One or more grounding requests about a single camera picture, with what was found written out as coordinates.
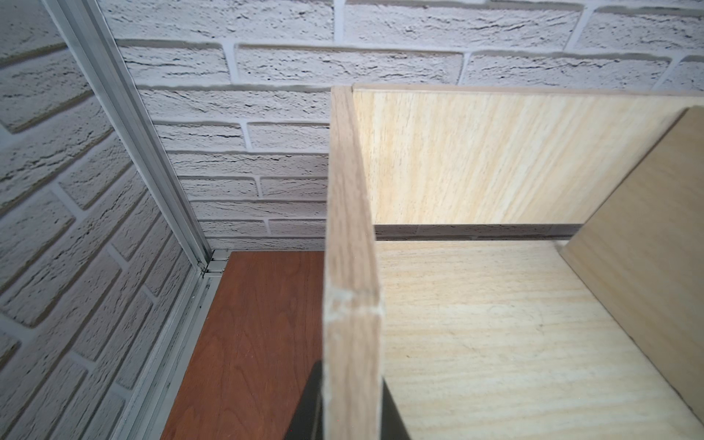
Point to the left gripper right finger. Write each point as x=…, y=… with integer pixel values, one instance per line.
x=392, y=426

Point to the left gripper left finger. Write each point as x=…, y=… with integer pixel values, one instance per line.
x=307, y=420

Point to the light wooden bookshelf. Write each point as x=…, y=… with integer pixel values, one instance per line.
x=515, y=264

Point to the left aluminium corner post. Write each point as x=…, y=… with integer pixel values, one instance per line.
x=95, y=50

